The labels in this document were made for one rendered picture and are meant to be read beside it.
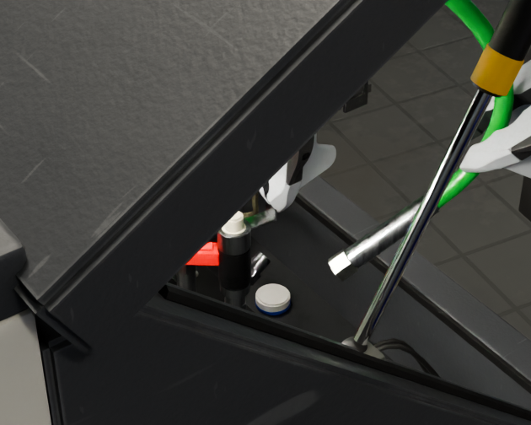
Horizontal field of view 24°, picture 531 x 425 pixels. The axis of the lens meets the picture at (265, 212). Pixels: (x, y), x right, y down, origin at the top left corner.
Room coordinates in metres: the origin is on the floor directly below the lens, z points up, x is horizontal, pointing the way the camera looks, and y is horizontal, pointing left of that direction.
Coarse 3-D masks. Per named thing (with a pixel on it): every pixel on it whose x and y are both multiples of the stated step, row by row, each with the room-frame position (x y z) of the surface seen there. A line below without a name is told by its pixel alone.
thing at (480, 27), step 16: (448, 0) 0.75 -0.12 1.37; (464, 0) 0.75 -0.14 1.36; (464, 16) 0.75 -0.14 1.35; (480, 16) 0.75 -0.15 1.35; (480, 32) 0.75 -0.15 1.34; (512, 96) 0.76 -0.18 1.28; (496, 112) 0.76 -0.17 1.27; (496, 128) 0.76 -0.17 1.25; (464, 176) 0.75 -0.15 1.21; (448, 192) 0.75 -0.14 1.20
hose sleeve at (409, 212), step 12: (396, 216) 0.75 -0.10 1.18; (408, 216) 0.74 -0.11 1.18; (432, 216) 0.75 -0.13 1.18; (384, 228) 0.74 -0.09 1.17; (396, 228) 0.74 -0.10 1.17; (360, 240) 0.74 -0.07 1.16; (372, 240) 0.74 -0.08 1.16; (384, 240) 0.74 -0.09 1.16; (396, 240) 0.74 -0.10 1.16; (348, 252) 0.74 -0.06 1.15; (360, 252) 0.73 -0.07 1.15; (372, 252) 0.73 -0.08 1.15; (360, 264) 0.73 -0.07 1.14
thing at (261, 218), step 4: (260, 212) 0.82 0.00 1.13; (264, 212) 0.82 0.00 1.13; (252, 216) 0.81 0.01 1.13; (256, 216) 0.81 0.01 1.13; (260, 216) 0.81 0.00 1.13; (264, 216) 0.81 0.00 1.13; (268, 216) 0.81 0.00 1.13; (248, 220) 0.81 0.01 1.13; (252, 220) 0.81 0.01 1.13; (256, 220) 0.81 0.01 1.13; (260, 220) 0.81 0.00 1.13; (264, 220) 0.81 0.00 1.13; (268, 220) 0.81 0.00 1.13; (272, 220) 0.81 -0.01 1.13; (252, 224) 0.80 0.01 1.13; (256, 224) 0.80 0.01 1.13; (260, 224) 0.80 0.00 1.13; (264, 224) 0.80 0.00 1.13; (252, 228) 0.80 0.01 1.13; (256, 228) 0.80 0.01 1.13
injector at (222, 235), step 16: (224, 240) 0.78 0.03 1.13; (240, 240) 0.78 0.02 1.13; (224, 256) 0.78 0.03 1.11; (240, 256) 0.78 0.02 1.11; (256, 256) 0.81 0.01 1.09; (224, 272) 0.78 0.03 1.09; (240, 272) 0.78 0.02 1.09; (256, 272) 0.80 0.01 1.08; (224, 288) 0.78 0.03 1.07; (240, 288) 0.78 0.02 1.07; (240, 304) 0.79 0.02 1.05
